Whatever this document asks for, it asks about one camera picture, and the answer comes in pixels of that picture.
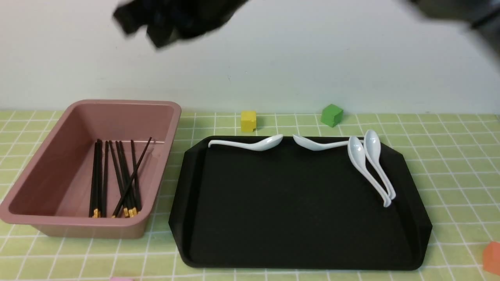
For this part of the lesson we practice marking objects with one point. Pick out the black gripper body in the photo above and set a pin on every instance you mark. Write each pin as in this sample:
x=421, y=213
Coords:
x=170, y=21

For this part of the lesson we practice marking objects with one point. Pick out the yellow cube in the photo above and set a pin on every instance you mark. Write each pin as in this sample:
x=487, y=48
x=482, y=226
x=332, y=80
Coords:
x=248, y=121

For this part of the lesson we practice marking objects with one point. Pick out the black chopstick in bin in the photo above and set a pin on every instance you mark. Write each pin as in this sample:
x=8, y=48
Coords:
x=132, y=200
x=99, y=178
x=127, y=206
x=92, y=205
x=105, y=178
x=116, y=171

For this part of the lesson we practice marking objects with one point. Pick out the white spoon far left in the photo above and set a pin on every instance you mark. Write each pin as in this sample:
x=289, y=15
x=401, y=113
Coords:
x=263, y=145

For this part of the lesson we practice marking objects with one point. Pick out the white spoon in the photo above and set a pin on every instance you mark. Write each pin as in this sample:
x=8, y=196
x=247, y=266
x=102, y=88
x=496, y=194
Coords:
x=315, y=146
x=263, y=145
x=372, y=148
x=357, y=157

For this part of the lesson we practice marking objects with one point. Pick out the white spoon centre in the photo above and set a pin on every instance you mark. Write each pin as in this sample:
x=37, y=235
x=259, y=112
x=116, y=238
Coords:
x=315, y=146

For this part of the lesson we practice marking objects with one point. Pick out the green cube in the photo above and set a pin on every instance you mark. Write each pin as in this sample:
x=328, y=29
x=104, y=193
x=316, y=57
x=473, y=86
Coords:
x=331, y=115

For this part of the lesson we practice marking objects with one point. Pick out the pink plastic bin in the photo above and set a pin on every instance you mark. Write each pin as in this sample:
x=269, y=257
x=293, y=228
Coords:
x=52, y=194

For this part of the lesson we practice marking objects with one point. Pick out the black serving tray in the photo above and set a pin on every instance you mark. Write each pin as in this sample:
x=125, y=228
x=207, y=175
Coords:
x=291, y=208

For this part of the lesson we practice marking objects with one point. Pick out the white spoon right front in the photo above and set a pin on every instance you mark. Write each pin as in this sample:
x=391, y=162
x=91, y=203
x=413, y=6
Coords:
x=357, y=157

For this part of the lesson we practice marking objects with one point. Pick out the white spoon right rear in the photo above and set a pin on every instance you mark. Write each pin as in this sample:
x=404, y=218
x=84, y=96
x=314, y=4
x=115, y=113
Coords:
x=372, y=148

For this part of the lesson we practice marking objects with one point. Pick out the pink block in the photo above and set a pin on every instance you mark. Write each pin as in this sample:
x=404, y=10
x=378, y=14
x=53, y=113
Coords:
x=115, y=278

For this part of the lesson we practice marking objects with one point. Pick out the orange block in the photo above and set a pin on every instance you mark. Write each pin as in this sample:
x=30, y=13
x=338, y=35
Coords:
x=491, y=258

